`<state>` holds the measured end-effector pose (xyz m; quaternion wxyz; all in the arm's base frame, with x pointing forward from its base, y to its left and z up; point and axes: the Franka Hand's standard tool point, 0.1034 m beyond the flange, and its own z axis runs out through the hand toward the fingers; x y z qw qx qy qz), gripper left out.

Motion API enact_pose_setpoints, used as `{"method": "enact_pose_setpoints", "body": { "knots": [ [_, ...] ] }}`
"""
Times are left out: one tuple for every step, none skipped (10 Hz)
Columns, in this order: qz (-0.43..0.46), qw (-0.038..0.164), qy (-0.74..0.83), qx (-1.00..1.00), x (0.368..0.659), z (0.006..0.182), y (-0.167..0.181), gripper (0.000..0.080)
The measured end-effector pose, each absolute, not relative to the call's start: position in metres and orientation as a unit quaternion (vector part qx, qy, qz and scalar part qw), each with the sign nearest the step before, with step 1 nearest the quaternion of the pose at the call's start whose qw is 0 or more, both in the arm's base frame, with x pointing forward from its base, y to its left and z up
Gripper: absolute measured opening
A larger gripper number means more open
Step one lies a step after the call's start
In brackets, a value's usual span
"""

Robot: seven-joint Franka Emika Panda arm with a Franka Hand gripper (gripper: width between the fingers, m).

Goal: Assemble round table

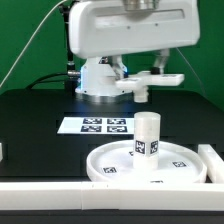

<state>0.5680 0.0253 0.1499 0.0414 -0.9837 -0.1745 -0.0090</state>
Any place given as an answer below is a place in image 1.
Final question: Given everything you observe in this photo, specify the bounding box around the white cable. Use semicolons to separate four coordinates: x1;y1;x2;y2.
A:
0;0;68;88

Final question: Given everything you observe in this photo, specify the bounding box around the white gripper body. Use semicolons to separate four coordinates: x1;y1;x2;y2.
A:
69;0;200;59

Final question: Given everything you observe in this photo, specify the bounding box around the white round table top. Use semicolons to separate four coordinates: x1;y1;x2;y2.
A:
86;140;207;184

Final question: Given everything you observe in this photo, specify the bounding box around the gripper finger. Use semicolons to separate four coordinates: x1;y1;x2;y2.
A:
151;49;170;74
112;55;127;80

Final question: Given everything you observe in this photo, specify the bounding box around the white right fence bar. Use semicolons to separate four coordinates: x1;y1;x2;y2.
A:
198;144;224;184

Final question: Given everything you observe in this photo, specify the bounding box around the white marker sheet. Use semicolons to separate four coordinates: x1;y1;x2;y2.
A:
58;117;134;135

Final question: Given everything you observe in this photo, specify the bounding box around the white left fence bar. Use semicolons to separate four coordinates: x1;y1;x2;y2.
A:
0;142;3;162

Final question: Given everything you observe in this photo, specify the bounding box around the white front fence bar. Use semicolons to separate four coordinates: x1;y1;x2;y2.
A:
0;182;224;211

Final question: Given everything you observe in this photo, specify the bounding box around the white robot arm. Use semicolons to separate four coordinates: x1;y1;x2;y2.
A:
69;0;200;103

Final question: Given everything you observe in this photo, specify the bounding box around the black cable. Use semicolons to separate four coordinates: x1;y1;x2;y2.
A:
25;72;71;90

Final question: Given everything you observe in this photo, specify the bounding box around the white fence bar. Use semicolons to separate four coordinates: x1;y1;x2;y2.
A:
198;144;224;184
0;182;224;211
0;142;3;162

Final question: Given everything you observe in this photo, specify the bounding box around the white cross-shaped table base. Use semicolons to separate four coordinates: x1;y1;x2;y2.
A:
116;71;184;103

